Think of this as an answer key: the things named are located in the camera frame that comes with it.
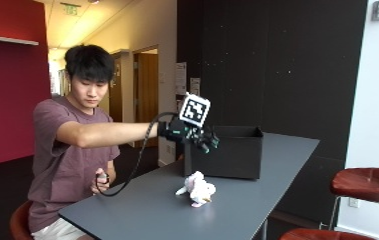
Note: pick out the small grey handheld device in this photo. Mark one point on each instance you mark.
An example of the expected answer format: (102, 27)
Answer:
(103, 176)

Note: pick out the black fabric box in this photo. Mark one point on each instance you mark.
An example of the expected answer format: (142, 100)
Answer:
(234, 156)

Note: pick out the white cube with black markers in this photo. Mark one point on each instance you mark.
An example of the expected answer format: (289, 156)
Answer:
(195, 110)

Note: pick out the the person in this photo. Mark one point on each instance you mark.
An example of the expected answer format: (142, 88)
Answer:
(64, 160)

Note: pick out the white soft toy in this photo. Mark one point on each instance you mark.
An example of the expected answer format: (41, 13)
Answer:
(199, 190)

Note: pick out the white paper notice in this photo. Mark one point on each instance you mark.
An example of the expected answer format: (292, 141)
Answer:
(180, 78)
(195, 86)

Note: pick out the brown wooden door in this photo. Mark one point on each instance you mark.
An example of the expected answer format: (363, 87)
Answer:
(148, 90)
(116, 90)

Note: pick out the red stool with metal legs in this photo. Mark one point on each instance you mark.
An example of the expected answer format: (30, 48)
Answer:
(367, 185)

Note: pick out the ceiling lamp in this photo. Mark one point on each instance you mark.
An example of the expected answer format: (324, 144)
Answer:
(94, 1)

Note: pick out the green exit sign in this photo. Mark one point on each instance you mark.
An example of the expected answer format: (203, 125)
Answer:
(71, 9)

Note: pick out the white wall outlet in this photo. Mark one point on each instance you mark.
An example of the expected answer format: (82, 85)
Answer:
(353, 202)

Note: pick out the white wall shelf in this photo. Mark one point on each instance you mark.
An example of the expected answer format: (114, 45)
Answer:
(7, 39)

